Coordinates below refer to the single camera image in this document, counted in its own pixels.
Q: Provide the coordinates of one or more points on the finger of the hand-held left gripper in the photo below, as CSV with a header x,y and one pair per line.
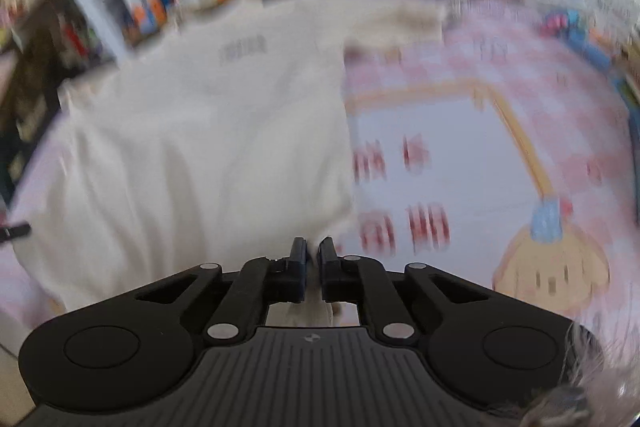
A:
x,y
15,232

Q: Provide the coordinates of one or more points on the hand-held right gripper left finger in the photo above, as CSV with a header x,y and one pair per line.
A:
x,y
299,268

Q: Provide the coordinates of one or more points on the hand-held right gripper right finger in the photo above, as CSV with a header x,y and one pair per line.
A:
x,y
325,268

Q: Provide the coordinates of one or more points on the cream t-shirt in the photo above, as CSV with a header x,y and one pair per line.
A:
x,y
200,132

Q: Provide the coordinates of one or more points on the pink checkered printed mat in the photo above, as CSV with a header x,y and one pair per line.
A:
x,y
450,132

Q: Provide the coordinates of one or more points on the tall orange white box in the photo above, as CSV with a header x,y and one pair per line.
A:
x,y
142,2

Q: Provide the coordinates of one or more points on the blue toy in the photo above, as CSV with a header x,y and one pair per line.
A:
x,y
580,34

